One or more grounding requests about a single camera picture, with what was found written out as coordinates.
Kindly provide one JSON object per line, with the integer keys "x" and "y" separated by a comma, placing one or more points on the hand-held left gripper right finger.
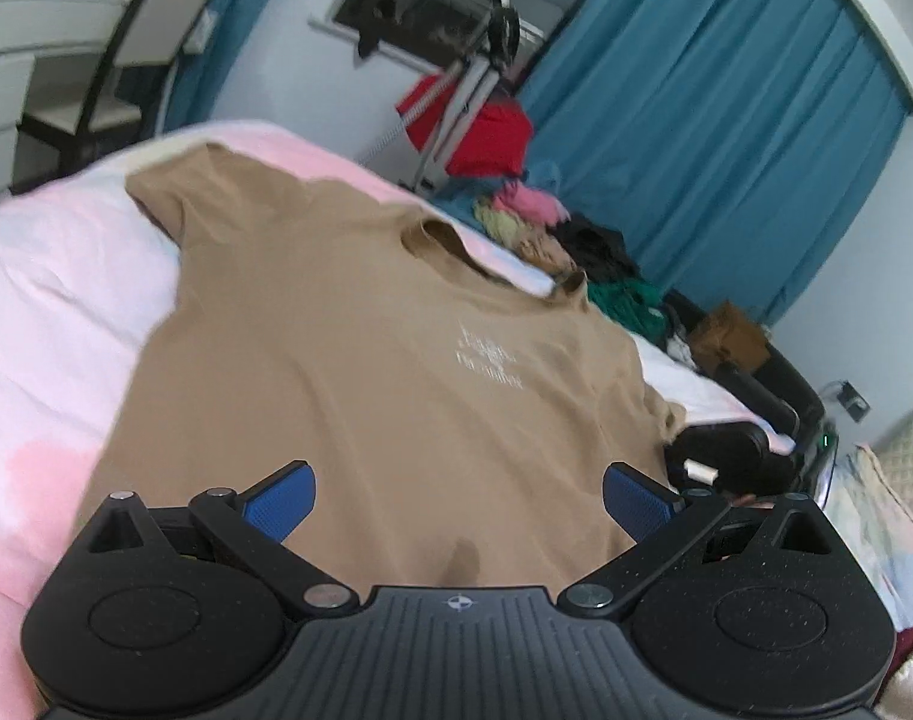
{"x": 636, "y": 502}

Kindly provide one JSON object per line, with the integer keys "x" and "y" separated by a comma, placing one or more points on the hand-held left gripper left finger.
{"x": 280, "y": 502}

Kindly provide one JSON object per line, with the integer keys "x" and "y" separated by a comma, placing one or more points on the tan t-shirt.
{"x": 351, "y": 360}

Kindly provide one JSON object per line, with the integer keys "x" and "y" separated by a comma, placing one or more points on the small white object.
{"x": 701, "y": 472}

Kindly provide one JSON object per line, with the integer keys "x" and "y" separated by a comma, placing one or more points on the black sofa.
{"x": 741, "y": 450}

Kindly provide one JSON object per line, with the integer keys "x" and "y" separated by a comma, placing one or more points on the white patterned cloth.
{"x": 681, "y": 349}

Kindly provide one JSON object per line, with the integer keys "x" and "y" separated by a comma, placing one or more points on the brown paper bag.
{"x": 730, "y": 337}

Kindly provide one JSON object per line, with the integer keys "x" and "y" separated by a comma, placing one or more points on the green cloth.
{"x": 625, "y": 304}

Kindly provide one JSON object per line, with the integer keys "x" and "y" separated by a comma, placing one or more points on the pastel patterned quilt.
{"x": 876, "y": 525}

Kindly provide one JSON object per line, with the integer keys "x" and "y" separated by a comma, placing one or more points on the black cloth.
{"x": 599, "y": 247}

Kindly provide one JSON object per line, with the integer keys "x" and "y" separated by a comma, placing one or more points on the beige cloth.
{"x": 546, "y": 251}

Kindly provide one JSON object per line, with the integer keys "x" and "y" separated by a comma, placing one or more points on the quilted pillow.
{"x": 910, "y": 435}

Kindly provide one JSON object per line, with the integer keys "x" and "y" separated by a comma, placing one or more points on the pastel bed sheet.
{"x": 51, "y": 300}

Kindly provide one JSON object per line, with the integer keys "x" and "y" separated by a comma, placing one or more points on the yellow-green cloth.
{"x": 501, "y": 223}

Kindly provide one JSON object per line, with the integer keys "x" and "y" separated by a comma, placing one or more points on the pink cloth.
{"x": 531, "y": 202}

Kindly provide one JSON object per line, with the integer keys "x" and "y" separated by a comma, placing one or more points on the white fluffy cloth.
{"x": 910, "y": 690}

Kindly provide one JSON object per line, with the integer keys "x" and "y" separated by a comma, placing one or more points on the wide blue curtain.
{"x": 726, "y": 127}

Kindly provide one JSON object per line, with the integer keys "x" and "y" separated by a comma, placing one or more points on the garment steamer stand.
{"x": 467, "y": 101}

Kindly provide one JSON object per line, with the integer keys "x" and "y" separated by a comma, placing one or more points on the white dressing table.
{"x": 6, "y": 90}

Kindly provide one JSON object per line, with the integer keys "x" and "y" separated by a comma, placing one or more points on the narrow blue curtain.
{"x": 253, "y": 0}

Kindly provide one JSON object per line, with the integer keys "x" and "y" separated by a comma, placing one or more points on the black and beige chair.
{"x": 163, "y": 7}

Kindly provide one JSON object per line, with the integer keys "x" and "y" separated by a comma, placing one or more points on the black wall socket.
{"x": 852, "y": 401}

